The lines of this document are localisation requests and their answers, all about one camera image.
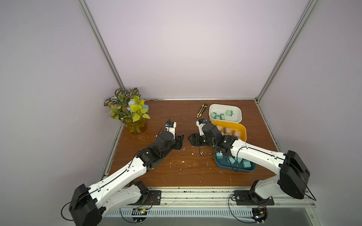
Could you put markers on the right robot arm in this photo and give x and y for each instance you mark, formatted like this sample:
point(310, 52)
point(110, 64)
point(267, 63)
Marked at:
point(291, 174)

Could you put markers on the dark teal storage box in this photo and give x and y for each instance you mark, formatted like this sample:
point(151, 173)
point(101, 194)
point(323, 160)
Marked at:
point(235, 164)

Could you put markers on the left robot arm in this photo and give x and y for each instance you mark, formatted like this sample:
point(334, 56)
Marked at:
point(89, 204)

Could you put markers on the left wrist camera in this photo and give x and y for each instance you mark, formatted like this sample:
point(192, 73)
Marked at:
point(170, 127)

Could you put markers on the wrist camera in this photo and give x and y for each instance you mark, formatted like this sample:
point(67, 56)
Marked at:
point(200, 123)
point(170, 127)

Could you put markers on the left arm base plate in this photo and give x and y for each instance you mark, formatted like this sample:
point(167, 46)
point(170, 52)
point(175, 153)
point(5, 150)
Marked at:
point(153, 197)

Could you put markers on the white storage box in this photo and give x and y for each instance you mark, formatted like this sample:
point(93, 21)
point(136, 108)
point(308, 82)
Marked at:
point(221, 109)

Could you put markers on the artificial plant in amber vase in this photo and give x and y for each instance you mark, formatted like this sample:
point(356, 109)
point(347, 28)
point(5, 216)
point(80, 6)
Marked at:
point(128, 107)

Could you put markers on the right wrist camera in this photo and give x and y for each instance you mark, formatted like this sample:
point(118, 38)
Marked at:
point(200, 123)

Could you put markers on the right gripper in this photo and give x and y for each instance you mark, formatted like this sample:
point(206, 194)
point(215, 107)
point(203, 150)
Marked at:
point(196, 140)

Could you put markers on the yellow storage box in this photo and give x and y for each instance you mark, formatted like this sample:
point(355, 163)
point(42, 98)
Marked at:
point(231, 128)

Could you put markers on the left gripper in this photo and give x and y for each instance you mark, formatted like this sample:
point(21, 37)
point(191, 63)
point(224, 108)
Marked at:
point(178, 143)

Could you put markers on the teal plug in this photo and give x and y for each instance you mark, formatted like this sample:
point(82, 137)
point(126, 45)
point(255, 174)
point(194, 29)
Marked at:
point(219, 155)
point(246, 164)

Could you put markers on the green plug pile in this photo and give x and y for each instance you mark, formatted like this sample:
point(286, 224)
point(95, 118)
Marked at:
point(214, 115)
point(229, 113)

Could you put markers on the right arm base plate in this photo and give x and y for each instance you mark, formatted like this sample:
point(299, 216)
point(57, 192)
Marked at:
point(243, 197)

